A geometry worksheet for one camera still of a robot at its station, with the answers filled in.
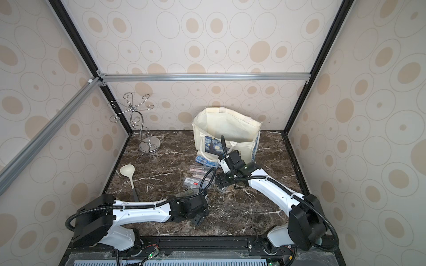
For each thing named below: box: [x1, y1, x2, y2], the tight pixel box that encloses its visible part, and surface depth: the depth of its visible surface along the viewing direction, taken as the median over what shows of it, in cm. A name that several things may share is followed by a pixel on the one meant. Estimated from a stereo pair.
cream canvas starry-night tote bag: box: [191, 106, 262, 165], surface depth 96 cm
